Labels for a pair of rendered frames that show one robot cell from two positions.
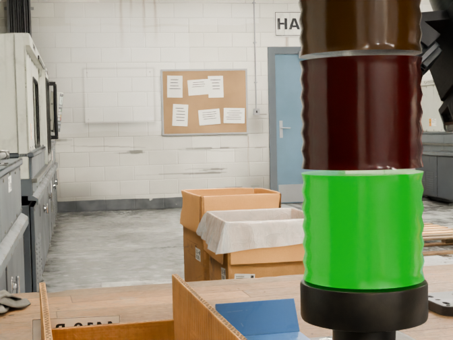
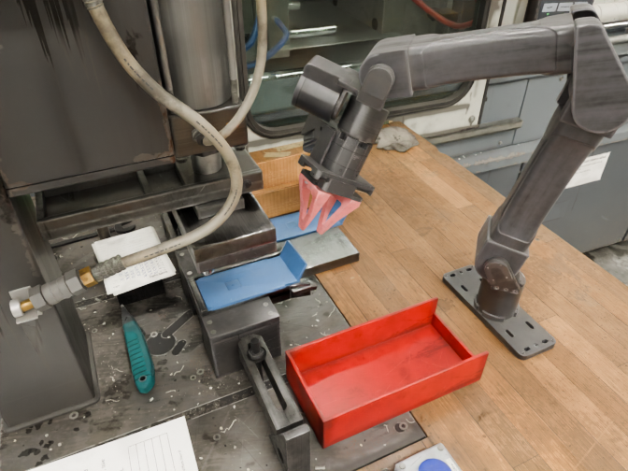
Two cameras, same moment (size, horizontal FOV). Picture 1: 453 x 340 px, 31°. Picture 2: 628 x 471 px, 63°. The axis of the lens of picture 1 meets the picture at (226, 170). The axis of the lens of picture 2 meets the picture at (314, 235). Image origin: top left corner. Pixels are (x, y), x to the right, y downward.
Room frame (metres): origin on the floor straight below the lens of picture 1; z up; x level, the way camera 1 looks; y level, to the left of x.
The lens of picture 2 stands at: (0.49, -0.83, 1.51)
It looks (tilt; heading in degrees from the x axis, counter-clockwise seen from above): 38 degrees down; 79
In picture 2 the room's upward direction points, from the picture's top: straight up
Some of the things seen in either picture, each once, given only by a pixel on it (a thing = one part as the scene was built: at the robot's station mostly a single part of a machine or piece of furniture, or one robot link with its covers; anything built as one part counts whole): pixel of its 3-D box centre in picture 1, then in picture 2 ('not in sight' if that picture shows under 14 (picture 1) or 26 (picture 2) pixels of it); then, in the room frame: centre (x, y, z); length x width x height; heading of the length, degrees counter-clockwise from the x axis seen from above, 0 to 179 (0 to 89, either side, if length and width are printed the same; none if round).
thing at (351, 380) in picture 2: not in sight; (385, 365); (0.67, -0.40, 0.93); 0.25 x 0.12 x 0.06; 14
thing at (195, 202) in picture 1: (230, 239); not in sight; (4.81, -0.02, 0.43); 0.57 x 0.53 x 0.58; 15
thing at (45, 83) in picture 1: (50, 117); not in sight; (7.29, 1.55, 1.21); 0.86 x 0.10 x 0.79; 10
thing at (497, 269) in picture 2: not in sight; (502, 261); (0.88, -0.31, 1.00); 0.09 x 0.06 x 0.06; 61
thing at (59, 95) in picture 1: (51, 112); not in sight; (7.78, 1.64, 1.27); 0.23 x 0.18 x 0.38; 100
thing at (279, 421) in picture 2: not in sight; (267, 388); (0.51, -0.42, 0.95); 0.15 x 0.03 x 0.10; 104
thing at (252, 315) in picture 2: not in sight; (223, 284); (0.46, -0.25, 0.98); 0.20 x 0.10 x 0.01; 104
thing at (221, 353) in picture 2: not in sight; (227, 304); (0.46, -0.25, 0.94); 0.20 x 0.10 x 0.07; 104
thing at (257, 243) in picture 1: (264, 262); not in sight; (4.21, -0.19, 0.40); 0.66 x 0.62 x 0.50; 11
